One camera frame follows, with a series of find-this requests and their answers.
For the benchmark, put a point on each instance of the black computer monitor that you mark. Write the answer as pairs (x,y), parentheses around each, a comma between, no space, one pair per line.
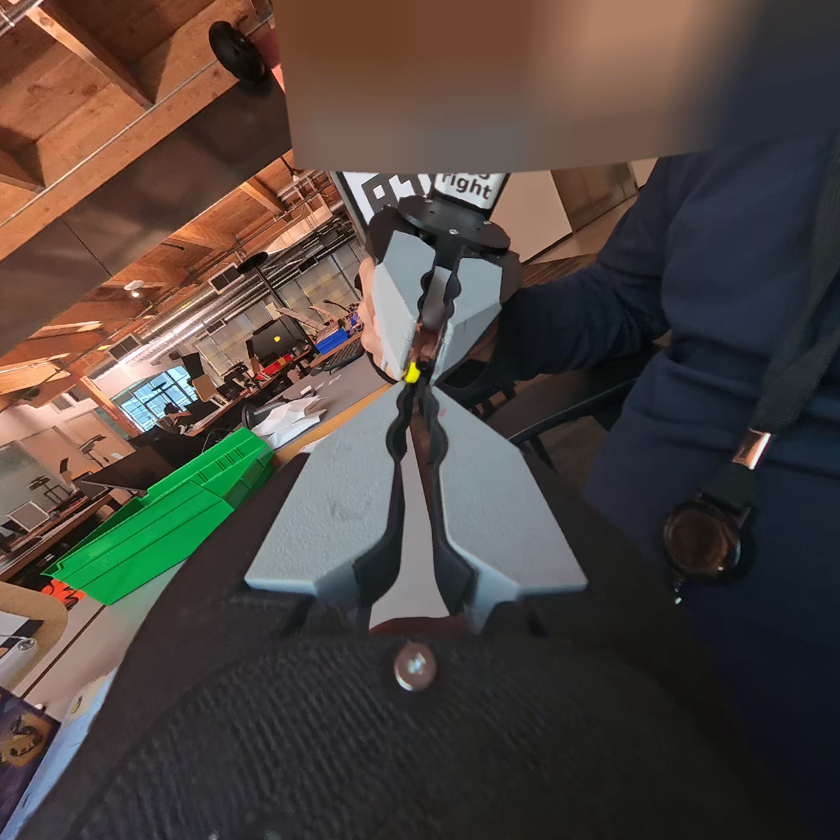
(275,341)

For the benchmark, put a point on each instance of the round black badge reel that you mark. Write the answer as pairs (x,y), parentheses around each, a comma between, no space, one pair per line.
(705,541)

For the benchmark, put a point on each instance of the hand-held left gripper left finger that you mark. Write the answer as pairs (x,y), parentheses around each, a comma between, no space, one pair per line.
(328,525)

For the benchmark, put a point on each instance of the person's navy clothing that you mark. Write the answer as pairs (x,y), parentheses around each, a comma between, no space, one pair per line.
(722,367)

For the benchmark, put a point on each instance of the person's right forearm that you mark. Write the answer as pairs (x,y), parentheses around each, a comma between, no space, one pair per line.
(577,315)

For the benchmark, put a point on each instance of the purple printed box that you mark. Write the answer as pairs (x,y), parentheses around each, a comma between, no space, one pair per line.
(23,741)

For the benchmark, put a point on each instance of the crumpled white paper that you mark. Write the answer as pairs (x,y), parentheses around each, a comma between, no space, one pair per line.
(289,417)

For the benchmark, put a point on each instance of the silver ventilation duct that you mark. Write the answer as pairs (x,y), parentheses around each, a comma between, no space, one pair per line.
(216,321)

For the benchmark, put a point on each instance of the green plastic bin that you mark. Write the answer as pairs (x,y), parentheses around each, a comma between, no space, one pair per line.
(164,518)

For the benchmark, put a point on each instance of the brown lego piece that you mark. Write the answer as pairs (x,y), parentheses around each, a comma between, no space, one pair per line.
(430,341)

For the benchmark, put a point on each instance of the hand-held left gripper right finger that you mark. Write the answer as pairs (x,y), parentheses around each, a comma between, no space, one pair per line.
(499,518)

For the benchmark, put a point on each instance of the round cork board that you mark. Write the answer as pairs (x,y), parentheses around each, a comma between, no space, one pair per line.
(36,600)

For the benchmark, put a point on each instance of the black laptop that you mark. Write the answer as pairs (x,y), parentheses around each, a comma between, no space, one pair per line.
(124,469)

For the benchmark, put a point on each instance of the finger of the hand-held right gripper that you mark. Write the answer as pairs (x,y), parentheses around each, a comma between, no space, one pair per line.
(479,295)
(397,295)

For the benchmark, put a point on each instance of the person's right hand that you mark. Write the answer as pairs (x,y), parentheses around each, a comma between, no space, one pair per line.
(366,315)

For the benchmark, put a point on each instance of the black office chair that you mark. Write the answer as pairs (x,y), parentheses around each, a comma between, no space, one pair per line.
(571,400)

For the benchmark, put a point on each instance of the black caster wheel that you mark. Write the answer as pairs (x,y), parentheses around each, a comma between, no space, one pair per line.
(237,54)

